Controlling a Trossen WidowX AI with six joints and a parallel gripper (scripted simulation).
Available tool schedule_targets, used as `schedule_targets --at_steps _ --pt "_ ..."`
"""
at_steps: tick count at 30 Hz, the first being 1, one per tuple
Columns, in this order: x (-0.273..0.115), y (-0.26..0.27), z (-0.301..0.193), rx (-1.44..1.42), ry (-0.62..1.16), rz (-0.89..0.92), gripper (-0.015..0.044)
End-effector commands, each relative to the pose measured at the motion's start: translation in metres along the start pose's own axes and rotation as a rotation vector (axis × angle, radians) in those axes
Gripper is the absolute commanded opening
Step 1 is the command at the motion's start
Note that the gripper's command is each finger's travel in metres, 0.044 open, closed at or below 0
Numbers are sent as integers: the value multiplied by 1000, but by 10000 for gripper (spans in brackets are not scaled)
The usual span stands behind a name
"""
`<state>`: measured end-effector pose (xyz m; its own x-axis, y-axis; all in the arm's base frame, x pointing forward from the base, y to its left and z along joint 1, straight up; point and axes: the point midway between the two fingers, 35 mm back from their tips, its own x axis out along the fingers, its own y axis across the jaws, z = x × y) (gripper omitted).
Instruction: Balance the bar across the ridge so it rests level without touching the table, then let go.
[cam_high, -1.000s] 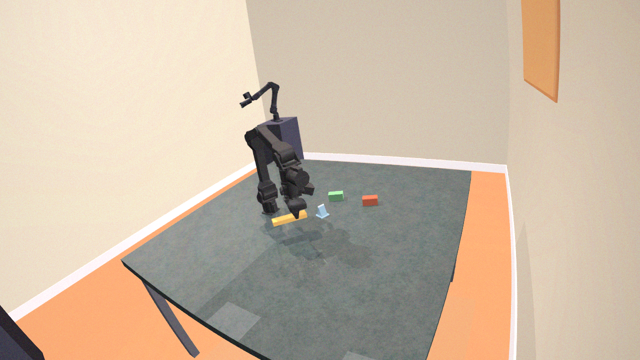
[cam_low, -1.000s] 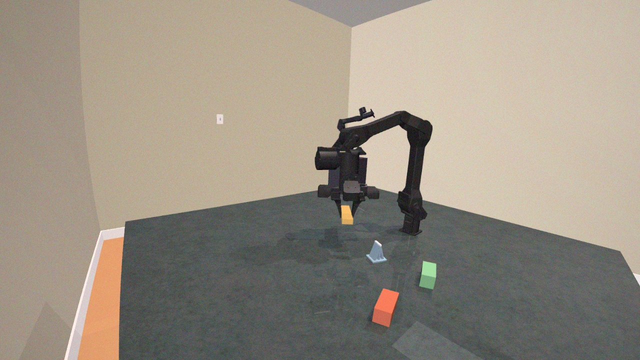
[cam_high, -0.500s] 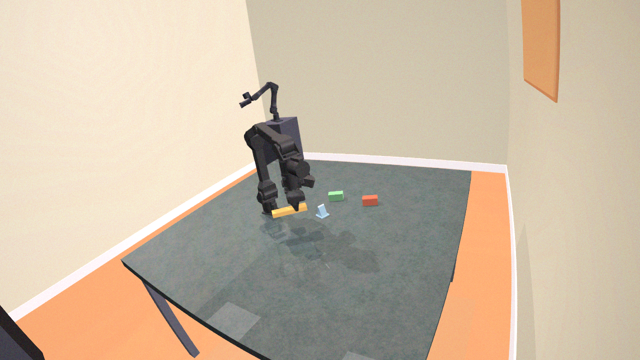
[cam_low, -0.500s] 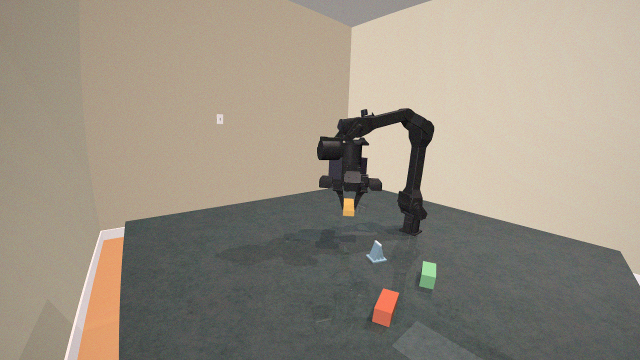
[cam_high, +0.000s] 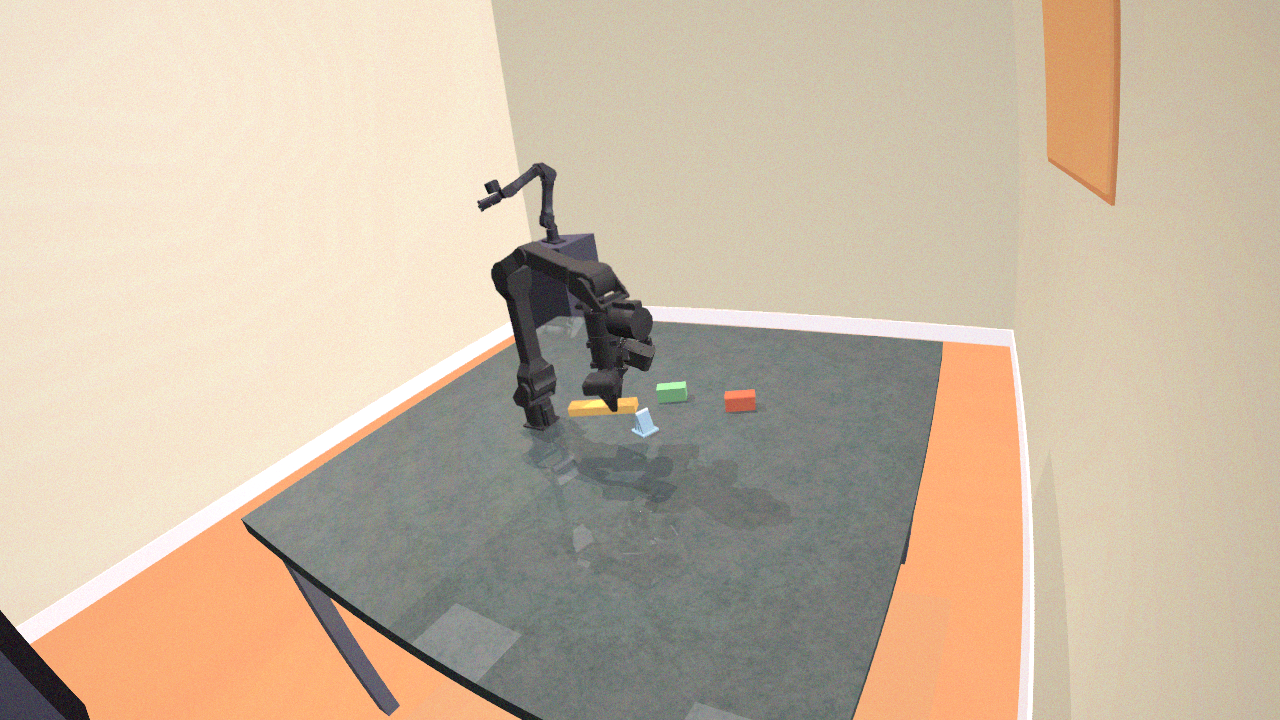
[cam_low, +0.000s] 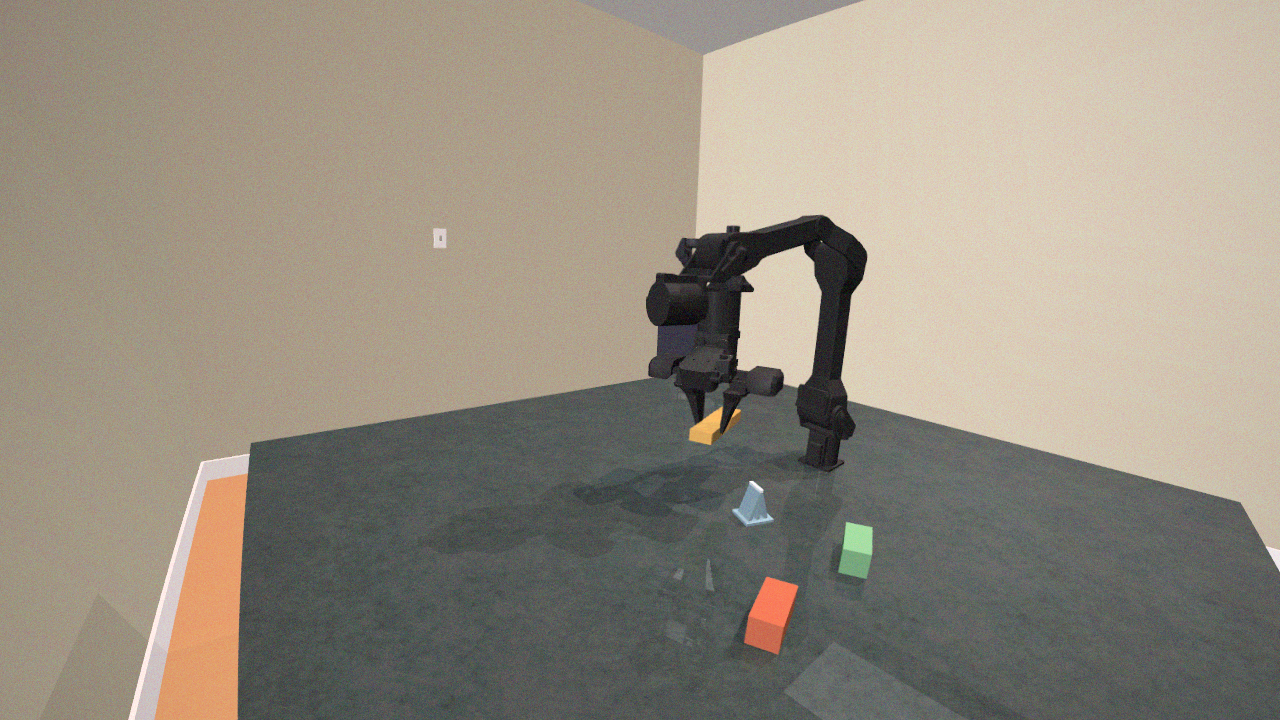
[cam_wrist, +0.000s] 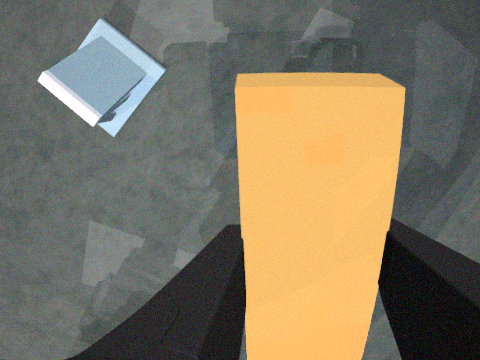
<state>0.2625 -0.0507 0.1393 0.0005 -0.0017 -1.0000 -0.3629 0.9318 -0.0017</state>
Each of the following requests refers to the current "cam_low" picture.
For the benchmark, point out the yellow-orange bar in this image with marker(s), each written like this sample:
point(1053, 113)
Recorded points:
point(708, 431)

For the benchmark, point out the light green block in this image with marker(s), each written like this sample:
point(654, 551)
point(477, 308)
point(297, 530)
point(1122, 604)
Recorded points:
point(856, 551)

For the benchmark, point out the orange block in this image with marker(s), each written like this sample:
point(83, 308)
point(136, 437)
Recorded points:
point(770, 615)

